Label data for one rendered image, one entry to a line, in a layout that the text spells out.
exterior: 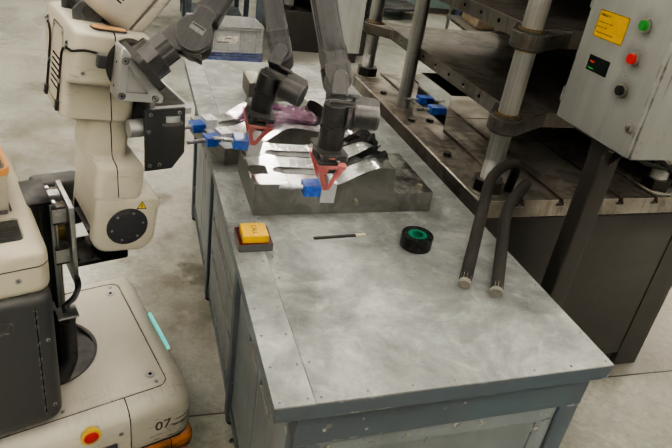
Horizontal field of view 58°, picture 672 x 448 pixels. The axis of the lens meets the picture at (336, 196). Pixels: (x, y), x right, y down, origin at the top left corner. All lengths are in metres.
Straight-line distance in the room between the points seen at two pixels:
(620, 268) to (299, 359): 1.53
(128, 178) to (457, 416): 0.94
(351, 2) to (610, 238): 4.23
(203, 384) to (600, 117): 1.51
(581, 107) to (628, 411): 1.27
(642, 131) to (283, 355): 1.02
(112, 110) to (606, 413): 1.99
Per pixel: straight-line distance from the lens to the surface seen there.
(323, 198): 1.42
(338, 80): 1.33
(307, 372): 1.12
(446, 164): 2.08
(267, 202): 1.53
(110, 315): 2.05
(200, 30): 1.32
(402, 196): 1.65
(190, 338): 2.37
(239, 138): 1.63
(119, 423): 1.78
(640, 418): 2.61
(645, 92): 1.62
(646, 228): 2.37
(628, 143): 1.65
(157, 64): 1.32
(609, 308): 2.52
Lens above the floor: 1.58
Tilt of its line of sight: 27 degrees down
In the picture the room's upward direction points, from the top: 9 degrees clockwise
